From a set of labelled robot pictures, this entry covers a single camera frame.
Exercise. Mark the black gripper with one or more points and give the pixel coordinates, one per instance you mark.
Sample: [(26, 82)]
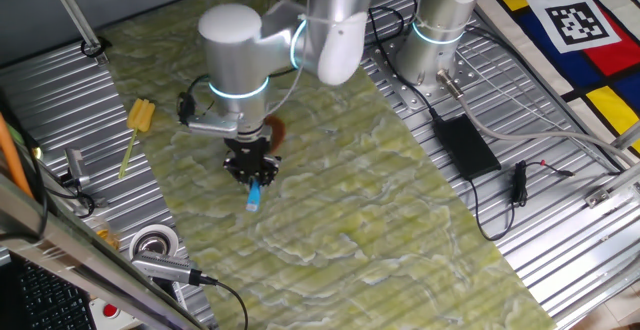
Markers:
[(247, 155)]

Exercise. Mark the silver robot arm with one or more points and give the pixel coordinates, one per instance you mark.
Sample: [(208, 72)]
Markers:
[(235, 55)]

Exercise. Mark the green marble pattern mat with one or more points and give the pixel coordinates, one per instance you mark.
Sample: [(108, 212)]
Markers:
[(325, 230)]

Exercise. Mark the silver tape roll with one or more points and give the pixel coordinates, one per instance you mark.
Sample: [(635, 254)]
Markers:
[(152, 242)]

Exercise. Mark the glass beaker yellow liquid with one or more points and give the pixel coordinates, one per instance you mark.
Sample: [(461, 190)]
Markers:
[(107, 232)]

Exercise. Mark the grey box red stop button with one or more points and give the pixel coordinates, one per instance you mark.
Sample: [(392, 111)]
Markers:
[(110, 311)]

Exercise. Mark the black power adapter brick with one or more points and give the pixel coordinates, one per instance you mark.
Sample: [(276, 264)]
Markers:
[(465, 145)]

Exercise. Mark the slanted metal pole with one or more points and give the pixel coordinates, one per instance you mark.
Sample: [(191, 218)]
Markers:
[(75, 15)]

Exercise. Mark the orange tube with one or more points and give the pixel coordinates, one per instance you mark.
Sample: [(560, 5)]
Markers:
[(10, 155)]

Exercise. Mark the black keyboard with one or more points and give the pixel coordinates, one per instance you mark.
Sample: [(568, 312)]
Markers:
[(45, 305)]

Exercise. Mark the white paper fiducial marker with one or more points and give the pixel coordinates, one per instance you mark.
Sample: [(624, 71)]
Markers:
[(575, 22)]

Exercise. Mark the colourful block pattern cloth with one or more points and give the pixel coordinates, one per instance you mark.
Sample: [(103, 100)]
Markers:
[(615, 105)]

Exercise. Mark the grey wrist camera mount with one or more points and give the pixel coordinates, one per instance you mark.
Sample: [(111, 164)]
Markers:
[(212, 126)]

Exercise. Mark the silver camera on stand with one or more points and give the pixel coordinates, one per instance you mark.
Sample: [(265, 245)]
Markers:
[(160, 267)]

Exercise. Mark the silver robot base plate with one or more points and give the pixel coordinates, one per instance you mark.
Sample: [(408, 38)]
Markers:
[(405, 97)]

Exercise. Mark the aluminium frame bar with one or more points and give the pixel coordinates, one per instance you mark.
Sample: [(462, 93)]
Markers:
[(75, 250)]

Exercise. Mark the aluminium profile bracket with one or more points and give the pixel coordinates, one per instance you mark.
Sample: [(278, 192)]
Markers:
[(615, 185)]

